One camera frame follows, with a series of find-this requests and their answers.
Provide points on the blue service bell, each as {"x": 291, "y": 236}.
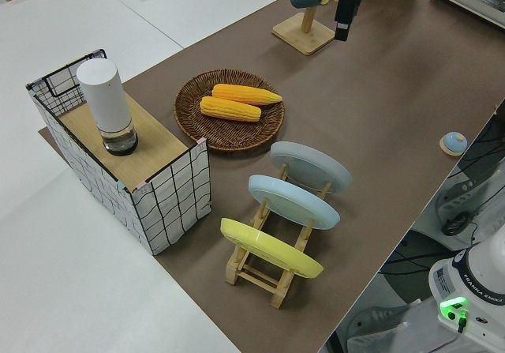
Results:
{"x": 453, "y": 143}

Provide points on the light blue plate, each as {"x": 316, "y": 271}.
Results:
{"x": 292, "y": 201}

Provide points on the wooden plate rack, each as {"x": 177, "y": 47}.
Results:
{"x": 252, "y": 276}

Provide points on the yellow plate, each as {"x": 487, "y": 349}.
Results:
{"x": 268, "y": 246}

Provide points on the brown table mat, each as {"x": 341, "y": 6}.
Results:
{"x": 375, "y": 92}

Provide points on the white cylinder bottle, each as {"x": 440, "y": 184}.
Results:
{"x": 104, "y": 96}

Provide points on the yellow corn cob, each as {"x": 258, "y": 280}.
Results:
{"x": 230, "y": 109}
{"x": 248, "y": 93}

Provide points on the round wicker basket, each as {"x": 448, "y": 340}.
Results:
{"x": 197, "y": 124}

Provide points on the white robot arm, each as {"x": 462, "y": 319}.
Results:
{"x": 473, "y": 282}

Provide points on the grey plate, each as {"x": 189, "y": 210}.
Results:
{"x": 311, "y": 167}

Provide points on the wooden mug stand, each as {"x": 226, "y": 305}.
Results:
{"x": 304, "y": 37}

